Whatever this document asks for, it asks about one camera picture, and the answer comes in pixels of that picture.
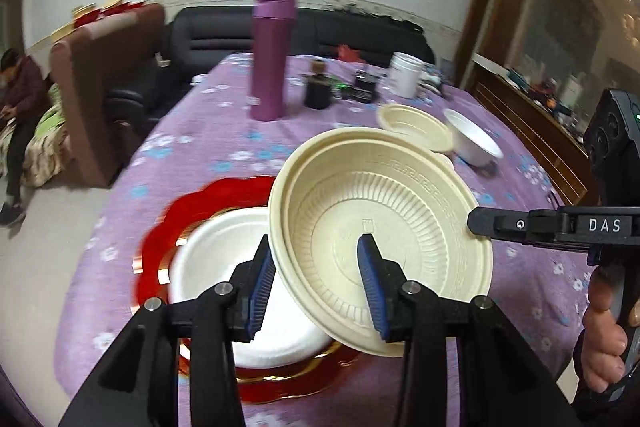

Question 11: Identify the brown armchair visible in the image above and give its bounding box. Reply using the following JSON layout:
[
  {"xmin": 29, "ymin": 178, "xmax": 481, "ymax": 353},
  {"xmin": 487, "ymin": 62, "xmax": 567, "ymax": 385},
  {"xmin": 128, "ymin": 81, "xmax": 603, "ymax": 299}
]
[{"xmin": 49, "ymin": 3, "xmax": 165, "ymax": 187}]

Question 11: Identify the black leather sofa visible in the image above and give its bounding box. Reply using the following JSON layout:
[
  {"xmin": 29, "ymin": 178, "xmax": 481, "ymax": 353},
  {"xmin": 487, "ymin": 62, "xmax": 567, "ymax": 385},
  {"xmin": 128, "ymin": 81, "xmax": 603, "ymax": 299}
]
[{"xmin": 103, "ymin": 6, "xmax": 436, "ymax": 135}]

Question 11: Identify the small red plate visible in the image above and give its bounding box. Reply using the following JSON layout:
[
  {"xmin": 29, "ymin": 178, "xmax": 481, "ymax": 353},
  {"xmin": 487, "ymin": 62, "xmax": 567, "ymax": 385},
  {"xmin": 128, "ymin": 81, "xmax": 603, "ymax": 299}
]
[{"xmin": 168, "ymin": 207, "xmax": 337, "ymax": 372}]

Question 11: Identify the small beige plastic bowl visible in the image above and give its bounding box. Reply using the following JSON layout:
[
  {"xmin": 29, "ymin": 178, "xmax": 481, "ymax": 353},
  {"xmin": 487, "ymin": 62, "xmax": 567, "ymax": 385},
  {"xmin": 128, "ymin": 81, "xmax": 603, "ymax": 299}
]
[{"xmin": 376, "ymin": 104, "xmax": 454, "ymax": 154}]

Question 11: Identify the white foam bowl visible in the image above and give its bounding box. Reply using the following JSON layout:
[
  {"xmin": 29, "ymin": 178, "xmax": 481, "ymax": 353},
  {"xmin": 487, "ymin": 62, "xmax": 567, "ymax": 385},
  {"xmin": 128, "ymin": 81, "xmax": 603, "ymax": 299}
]
[
  {"xmin": 442, "ymin": 108, "xmax": 503, "ymax": 168},
  {"xmin": 167, "ymin": 206, "xmax": 335, "ymax": 370}
]

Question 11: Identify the seated person in maroon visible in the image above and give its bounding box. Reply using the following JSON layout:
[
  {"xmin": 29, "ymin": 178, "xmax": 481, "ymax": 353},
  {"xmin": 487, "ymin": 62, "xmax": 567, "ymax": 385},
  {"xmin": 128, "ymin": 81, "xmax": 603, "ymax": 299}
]
[{"xmin": 1, "ymin": 49, "xmax": 50, "ymax": 227}]

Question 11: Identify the white plastic jar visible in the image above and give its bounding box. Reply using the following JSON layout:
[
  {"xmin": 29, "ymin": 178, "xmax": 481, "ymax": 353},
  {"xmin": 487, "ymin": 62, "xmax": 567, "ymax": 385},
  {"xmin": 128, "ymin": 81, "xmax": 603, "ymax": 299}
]
[{"xmin": 387, "ymin": 52, "xmax": 426, "ymax": 98}]

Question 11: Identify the wooden sideboard cabinet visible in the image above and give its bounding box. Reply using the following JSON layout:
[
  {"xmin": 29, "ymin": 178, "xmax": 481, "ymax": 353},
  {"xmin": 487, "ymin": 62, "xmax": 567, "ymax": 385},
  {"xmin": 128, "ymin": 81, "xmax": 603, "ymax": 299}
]
[{"xmin": 470, "ymin": 54, "xmax": 599, "ymax": 206}]

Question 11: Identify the large beige plastic bowl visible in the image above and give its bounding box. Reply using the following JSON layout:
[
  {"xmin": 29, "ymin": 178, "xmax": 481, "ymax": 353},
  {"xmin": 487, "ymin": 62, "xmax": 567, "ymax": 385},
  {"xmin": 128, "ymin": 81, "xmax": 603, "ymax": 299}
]
[{"xmin": 268, "ymin": 127, "xmax": 494, "ymax": 358}]

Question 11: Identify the large red wedding plate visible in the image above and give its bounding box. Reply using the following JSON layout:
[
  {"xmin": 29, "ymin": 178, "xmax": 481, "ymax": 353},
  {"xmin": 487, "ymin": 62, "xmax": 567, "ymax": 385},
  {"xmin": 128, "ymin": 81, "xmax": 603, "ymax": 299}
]
[{"xmin": 134, "ymin": 176, "xmax": 359, "ymax": 404}]

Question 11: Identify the right hand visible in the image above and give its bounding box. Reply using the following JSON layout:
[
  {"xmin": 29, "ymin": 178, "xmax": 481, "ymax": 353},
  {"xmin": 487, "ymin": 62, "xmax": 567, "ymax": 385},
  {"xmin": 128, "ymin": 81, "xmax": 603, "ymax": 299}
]
[{"xmin": 580, "ymin": 268, "xmax": 627, "ymax": 393}]

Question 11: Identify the purple thermos bottle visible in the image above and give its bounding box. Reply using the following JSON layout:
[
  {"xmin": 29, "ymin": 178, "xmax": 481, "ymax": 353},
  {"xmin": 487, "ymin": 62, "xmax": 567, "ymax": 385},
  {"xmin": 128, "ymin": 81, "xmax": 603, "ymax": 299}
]
[{"xmin": 248, "ymin": 0, "xmax": 296, "ymax": 121}]

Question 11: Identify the small black motor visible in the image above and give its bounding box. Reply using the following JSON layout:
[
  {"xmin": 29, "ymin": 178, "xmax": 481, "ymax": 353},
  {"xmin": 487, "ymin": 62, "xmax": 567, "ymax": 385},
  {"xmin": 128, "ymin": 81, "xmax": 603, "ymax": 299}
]
[{"xmin": 350, "ymin": 72, "xmax": 378, "ymax": 104}]

